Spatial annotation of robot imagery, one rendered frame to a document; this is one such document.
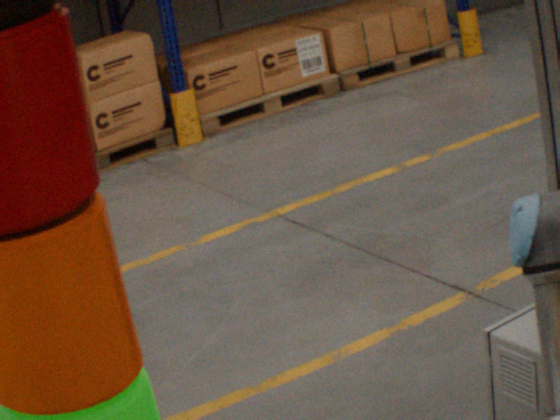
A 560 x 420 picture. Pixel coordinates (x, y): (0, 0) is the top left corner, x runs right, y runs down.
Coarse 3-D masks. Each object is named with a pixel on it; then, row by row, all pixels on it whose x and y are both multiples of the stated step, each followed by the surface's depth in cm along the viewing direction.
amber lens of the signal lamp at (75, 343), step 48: (96, 192) 34; (0, 240) 30; (48, 240) 30; (96, 240) 32; (0, 288) 31; (48, 288) 31; (96, 288) 32; (0, 336) 31; (48, 336) 31; (96, 336) 32; (0, 384) 32; (48, 384) 31; (96, 384) 32
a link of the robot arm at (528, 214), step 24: (552, 192) 199; (528, 216) 195; (552, 216) 194; (528, 240) 194; (552, 240) 194; (528, 264) 197; (552, 264) 194; (552, 288) 195; (552, 312) 196; (552, 336) 196; (552, 360) 196; (552, 384) 196; (552, 408) 197
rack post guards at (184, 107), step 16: (464, 16) 979; (464, 32) 984; (464, 48) 992; (480, 48) 994; (176, 96) 858; (192, 96) 863; (176, 112) 862; (192, 112) 866; (176, 128) 870; (192, 128) 869
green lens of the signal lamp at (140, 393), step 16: (144, 384) 34; (112, 400) 33; (128, 400) 33; (144, 400) 34; (0, 416) 33; (16, 416) 33; (32, 416) 32; (48, 416) 32; (64, 416) 32; (80, 416) 32; (96, 416) 32; (112, 416) 32; (128, 416) 33; (144, 416) 33
